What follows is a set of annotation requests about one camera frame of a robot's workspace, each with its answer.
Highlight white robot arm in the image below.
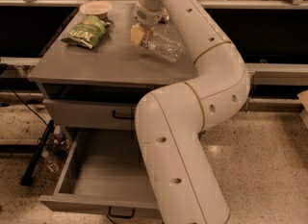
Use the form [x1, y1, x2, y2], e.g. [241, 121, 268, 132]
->
[135, 0, 250, 224]

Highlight black drawer handle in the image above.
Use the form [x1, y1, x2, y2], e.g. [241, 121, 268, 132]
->
[112, 111, 135, 120]
[108, 207, 136, 219]

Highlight bottles on floor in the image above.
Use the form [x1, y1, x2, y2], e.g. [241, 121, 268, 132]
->
[41, 126, 71, 173]

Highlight black middle drawer handle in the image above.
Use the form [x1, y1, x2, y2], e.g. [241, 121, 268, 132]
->
[108, 207, 136, 219]

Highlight open grey middle drawer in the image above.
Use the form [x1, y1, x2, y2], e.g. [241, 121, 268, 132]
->
[39, 129, 161, 219]

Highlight grey drawer cabinet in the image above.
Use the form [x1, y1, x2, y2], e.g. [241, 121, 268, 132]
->
[30, 3, 201, 141]

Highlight clear plastic water bottle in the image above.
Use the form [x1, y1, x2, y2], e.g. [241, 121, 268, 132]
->
[141, 31, 183, 62]

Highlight black floor stand leg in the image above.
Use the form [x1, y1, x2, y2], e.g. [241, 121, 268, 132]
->
[20, 120, 54, 187]

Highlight green chip bag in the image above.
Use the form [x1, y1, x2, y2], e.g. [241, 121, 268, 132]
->
[61, 15, 111, 49]

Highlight black floor cable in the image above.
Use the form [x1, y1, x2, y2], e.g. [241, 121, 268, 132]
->
[12, 89, 49, 126]

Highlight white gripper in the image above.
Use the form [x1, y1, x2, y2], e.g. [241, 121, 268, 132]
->
[130, 2, 165, 47]

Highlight black top drawer handle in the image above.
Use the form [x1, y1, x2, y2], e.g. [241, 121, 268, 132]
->
[112, 111, 135, 120]

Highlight grey top drawer front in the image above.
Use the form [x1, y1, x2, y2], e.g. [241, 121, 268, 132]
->
[43, 99, 136, 131]

